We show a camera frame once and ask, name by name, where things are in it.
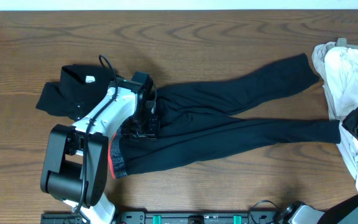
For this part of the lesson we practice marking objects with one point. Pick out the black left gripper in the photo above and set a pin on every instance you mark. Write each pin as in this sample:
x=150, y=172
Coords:
x=146, y=126

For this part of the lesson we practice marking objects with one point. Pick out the dark navy leggings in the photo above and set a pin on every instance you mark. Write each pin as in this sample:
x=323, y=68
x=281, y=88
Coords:
x=199, y=121

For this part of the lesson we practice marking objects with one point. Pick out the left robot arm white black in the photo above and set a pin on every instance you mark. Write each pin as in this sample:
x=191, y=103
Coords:
x=75, y=163

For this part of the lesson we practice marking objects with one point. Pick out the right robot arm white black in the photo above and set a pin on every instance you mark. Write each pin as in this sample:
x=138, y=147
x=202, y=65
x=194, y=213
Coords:
x=343, y=213

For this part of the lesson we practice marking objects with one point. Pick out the white crumpled garment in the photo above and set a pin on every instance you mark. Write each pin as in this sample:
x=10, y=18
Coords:
x=341, y=67

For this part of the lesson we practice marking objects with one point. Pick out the beige grey garment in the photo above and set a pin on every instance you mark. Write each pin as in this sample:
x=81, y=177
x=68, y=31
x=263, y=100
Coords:
x=318, y=56

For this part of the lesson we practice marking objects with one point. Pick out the folded black polo shirt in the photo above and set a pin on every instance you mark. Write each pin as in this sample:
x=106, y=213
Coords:
x=80, y=89

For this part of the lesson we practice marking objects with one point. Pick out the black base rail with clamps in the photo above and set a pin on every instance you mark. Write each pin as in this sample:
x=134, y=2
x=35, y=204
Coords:
x=182, y=217

